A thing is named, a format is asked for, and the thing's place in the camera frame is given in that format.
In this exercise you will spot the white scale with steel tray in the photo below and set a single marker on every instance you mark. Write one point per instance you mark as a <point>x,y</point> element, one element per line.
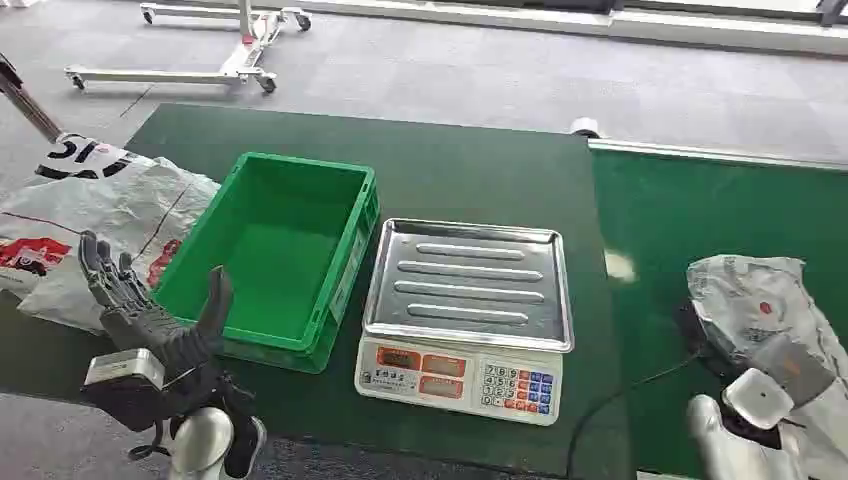
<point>467,291</point>

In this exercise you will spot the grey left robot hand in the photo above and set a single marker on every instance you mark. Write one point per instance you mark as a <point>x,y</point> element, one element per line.
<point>142,321</point>

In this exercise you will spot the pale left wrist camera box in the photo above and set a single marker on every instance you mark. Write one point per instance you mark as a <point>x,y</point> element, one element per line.
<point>124,366</point>

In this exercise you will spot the white wheeled stand frame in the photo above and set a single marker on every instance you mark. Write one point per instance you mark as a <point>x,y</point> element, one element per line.
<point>242,63</point>

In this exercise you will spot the silver conveyor side rail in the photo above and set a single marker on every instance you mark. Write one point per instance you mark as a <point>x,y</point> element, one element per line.
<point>715,154</point>

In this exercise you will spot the large white woven sack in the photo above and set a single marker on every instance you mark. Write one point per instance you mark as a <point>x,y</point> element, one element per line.
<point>99,205</point>

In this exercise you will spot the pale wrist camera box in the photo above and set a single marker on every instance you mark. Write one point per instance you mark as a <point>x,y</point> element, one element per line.
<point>124,366</point>
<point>757,399</point>

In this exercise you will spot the dark metal pole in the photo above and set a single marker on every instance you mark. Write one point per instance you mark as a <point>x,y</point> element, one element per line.
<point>30,106</point>

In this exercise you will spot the dark green table mat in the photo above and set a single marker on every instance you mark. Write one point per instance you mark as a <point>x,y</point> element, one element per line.
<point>464,172</point>

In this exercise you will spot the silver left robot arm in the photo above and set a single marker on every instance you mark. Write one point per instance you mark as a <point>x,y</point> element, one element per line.
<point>201,442</point>

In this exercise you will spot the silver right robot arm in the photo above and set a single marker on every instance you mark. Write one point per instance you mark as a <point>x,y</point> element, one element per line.
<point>729,454</point>

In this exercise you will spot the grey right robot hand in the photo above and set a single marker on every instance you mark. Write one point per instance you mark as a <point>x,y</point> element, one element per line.
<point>792,368</point>

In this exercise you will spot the white conveyor roller end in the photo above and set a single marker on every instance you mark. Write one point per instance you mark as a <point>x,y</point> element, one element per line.
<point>584,126</point>

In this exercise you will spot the grey plastic parcel bag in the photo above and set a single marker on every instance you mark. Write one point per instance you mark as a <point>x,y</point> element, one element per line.
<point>755,298</point>

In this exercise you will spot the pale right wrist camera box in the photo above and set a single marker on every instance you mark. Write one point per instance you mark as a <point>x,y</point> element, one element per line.
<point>757,399</point>

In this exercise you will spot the green plastic crate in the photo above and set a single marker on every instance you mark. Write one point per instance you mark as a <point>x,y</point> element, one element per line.
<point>281,265</point>

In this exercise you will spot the bright green conveyor belt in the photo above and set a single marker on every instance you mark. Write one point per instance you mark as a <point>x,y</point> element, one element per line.
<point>696,212</point>

